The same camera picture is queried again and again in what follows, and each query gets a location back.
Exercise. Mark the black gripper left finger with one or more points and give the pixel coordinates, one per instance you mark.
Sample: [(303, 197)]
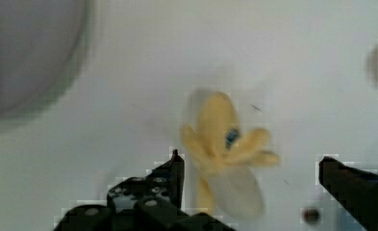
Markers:
[(147, 203)]

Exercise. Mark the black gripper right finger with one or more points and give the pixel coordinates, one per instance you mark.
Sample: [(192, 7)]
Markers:
[(355, 190)]

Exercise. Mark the peeled toy banana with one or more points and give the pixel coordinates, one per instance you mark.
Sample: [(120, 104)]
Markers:
[(224, 157)]

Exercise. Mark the grey oval plate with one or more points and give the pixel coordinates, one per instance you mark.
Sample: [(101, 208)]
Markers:
[(37, 38)]

